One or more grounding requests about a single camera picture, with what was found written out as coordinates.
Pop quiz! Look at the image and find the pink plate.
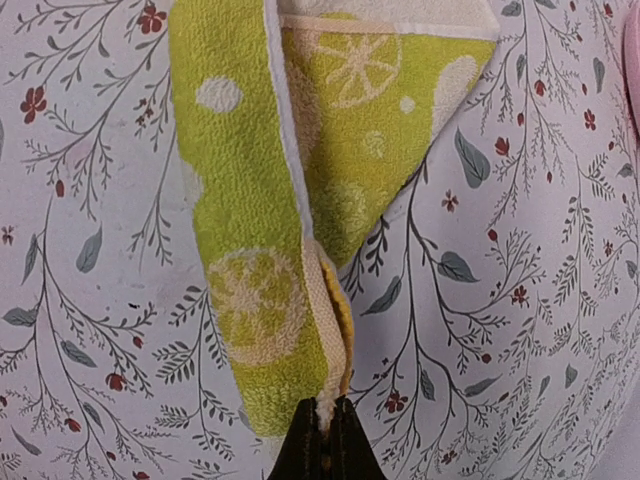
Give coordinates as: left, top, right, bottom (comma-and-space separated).
622, 1, 640, 134

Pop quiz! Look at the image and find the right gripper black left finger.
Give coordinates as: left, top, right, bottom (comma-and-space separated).
267, 398, 324, 480

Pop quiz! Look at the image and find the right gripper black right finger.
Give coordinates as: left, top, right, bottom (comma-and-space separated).
324, 396, 383, 480

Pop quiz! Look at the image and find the yellow patterned towel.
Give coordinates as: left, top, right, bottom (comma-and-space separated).
168, 1, 499, 440

